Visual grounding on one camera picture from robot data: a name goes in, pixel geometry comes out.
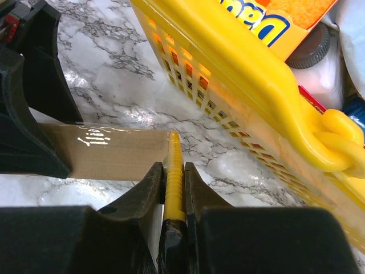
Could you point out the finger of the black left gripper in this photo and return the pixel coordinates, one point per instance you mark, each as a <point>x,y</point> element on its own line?
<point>25,149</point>

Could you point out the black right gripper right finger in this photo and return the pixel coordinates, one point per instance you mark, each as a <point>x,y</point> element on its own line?
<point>227,239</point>

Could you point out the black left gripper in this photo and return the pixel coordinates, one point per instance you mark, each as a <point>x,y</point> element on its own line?
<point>35,31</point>

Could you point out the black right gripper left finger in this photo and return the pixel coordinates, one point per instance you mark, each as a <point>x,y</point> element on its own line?
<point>121,237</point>

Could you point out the yellow utility knife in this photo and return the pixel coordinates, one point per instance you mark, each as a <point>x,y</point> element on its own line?
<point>173,245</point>

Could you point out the brown cardboard express box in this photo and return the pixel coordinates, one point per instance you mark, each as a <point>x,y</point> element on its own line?
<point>108,153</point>

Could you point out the orange snack box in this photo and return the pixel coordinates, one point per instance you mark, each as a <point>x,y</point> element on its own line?
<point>279,25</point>

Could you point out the yellow plastic shopping basket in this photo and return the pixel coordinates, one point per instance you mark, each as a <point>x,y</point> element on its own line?
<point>225,70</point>

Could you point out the white jar grey lid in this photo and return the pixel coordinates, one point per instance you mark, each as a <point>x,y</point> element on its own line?
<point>317,64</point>

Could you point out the light blue snack pouch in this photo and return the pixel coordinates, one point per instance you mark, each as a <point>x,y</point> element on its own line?
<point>347,17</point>

